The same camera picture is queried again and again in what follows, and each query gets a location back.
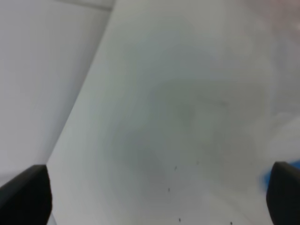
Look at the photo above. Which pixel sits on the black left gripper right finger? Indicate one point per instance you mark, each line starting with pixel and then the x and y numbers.
pixel 283 194

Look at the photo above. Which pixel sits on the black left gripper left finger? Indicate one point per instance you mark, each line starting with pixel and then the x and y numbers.
pixel 27 198

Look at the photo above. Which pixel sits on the clear zip bag blue seal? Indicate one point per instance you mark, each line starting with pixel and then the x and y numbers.
pixel 264 43

